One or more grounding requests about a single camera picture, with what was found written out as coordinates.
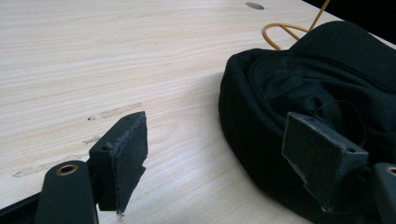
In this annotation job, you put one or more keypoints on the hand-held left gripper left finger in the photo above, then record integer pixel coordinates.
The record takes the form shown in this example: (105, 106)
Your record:
(124, 161)

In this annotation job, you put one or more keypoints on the black fabric bag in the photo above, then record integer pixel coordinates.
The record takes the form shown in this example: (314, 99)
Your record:
(311, 93)

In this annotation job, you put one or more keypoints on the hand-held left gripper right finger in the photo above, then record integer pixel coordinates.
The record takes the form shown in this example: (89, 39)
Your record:
(320, 161)

